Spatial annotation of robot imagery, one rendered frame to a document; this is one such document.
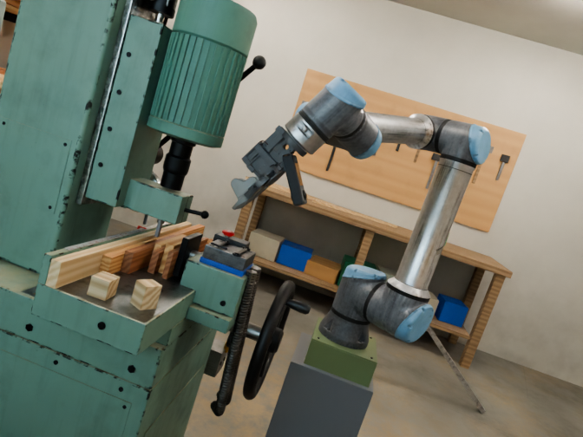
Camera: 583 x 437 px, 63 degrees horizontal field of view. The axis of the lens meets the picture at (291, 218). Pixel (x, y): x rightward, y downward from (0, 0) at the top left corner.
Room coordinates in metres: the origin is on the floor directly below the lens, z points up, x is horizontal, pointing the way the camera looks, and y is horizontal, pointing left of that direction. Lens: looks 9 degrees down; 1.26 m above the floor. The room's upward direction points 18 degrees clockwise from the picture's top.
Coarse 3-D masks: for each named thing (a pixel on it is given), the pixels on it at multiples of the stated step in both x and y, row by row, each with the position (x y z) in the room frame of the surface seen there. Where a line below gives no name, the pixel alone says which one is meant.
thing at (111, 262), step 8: (176, 232) 1.24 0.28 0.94; (184, 232) 1.27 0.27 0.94; (192, 232) 1.33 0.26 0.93; (200, 232) 1.41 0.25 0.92; (128, 248) 0.99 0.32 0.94; (104, 256) 0.90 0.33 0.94; (112, 256) 0.91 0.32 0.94; (120, 256) 0.93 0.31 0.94; (104, 264) 0.90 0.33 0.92; (112, 264) 0.91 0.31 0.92; (120, 264) 0.94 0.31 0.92; (112, 272) 0.92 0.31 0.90
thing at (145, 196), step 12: (132, 180) 1.09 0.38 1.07; (144, 180) 1.12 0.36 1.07; (132, 192) 1.09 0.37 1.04; (144, 192) 1.08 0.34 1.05; (156, 192) 1.08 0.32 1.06; (168, 192) 1.08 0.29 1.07; (180, 192) 1.11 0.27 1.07; (132, 204) 1.08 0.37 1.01; (144, 204) 1.08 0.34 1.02; (156, 204) 1.08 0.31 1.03; (168, 204) 1.07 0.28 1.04; (180, 204) 1.07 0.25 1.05; (156, 216) 1.08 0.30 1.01; (168, 216) 1.07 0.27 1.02; (180, 216) 1.09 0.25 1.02
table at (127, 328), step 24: (48, 288) 0.77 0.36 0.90; (72, 288) 0.80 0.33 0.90; (120, 288) 0.86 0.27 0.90; (168, 288) 0.94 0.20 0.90; (48, 312) 0.77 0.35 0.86; (72, 312) 0.77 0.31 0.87; (96, 312) 0.76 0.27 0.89; (120, 312) 0.76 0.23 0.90; (144, 312) 0.79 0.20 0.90; (168, 312) 0.84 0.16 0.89; (192, 312) 0.96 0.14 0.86; (216, 312) 0.97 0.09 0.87; (96, 336) 0.76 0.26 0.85; (120, 336) 0.75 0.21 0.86; (144, 336) 0.76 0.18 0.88
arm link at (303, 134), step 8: (296, 120) 1.04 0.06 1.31; (304, 120) 1.03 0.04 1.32; (288, 128) 1.04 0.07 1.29; (296, 128) 1.03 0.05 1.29; (304, 128) 1.02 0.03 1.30; (296, 136) 1.03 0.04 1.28; (304, 136) 1.03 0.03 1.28; (312, 136) 1.03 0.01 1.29; (304, 144) 1.03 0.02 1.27; (312, 144) 1.04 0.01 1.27; (320, 144) 1.05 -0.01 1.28; (312, 152) 1.05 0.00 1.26
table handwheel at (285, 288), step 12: (288, 288) 1.04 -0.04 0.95; (276, 300) 0.99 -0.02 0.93; (276, 312) 0.97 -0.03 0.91; (288, 312) 1.19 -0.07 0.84; (252, 324) 1.07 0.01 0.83; (264, 324) 0.95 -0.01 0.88; (276, 324) 0.96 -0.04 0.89; (252, 336) 1.06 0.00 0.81; (264, 336) 0.94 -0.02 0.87; (276, 336) 1.04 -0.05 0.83; (264, 348) 0.93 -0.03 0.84; (276, 348) 1.04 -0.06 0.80; (252, 360) 0.93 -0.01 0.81; (264, 360) 0.93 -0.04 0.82; (252, 372) 0.93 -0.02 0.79; (264, 372) 1.11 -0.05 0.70; (252, 384) 0.94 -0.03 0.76; (252, 396) 0.97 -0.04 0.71
